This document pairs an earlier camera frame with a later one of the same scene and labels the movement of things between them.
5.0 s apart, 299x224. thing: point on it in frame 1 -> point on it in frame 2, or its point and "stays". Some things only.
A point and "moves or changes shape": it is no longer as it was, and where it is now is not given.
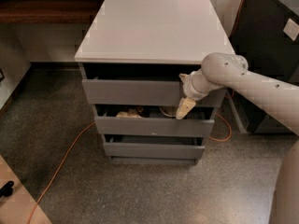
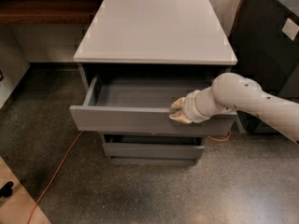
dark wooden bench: [64, 7] stays
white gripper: [189, 90] -> [190, 107]
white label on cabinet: [291, 29] stays
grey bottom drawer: [153, 146] stays
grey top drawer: [144, 93] moves or changes shape
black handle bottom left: [7, 189] stays
